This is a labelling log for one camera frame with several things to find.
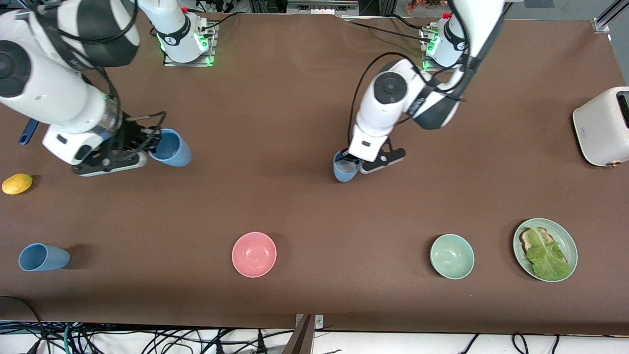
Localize toasted bread slice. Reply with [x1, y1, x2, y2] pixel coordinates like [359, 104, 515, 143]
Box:
[519, 227, 556, 254]

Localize long black table cable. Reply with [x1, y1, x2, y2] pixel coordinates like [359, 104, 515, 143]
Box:
[342, 14, 433, 42]

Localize yellow lemon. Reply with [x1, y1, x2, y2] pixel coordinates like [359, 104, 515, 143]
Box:
[1, 173, 34, 195]

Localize aluminium frame profile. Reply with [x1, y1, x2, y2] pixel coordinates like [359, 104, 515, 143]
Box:
[592, 0, 629, 34]

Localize short black table cable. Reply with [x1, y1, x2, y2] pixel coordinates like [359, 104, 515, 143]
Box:
[199, 11, 244, 37]

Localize pink bowl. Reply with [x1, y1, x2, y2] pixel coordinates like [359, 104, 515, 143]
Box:
[231, 232, 277, 278]

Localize black looping floor cable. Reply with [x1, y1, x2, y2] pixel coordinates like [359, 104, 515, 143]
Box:
[0, 295, 50, 354]

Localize grey power strip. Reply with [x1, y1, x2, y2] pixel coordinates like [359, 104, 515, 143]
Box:
[286, 0, 360, 16]

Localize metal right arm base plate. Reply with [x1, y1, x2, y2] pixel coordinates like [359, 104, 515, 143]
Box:
[163, 20, 217, 67]

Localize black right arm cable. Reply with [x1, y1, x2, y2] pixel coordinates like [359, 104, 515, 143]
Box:
[20, 0, 168, 163]

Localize dark metal bar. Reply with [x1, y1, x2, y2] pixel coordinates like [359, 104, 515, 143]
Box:
[282, 315, 315, 354]

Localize green lettuce leaf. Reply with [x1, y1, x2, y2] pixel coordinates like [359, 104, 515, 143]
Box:
[525, 227, 573, 281]

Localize brown table mat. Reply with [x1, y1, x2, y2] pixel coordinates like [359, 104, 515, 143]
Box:
[0, 9, 629, 336]

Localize white toaster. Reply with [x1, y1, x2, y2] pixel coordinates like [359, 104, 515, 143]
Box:
[572, 87, 629, 168]

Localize orange artificial flowers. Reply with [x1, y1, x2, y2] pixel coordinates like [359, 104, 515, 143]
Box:
[405, 0, 450, 14]

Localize pale green bowl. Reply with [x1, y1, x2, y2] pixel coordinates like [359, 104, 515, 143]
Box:
[429, 234, 475, 280]

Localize dark blue saucepan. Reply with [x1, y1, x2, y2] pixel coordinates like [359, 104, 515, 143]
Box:
[18, 117, 40, 147]

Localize blue plastic cup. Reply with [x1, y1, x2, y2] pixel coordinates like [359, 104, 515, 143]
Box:
[147, 128, 193, 168]
[18, 243, 71, 272]
[333, 149, 362, 183]

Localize pale green plate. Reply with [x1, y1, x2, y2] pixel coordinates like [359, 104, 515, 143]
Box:
[513, 218, 578, 283]

